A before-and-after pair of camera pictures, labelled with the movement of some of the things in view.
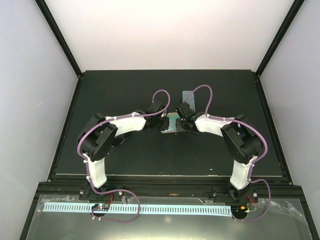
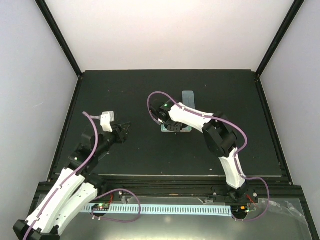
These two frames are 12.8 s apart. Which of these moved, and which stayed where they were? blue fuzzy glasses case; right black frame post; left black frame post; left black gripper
Moved: left black gripper
Stayed: blue fuzzy glasses case; left black frame post; right black frame post
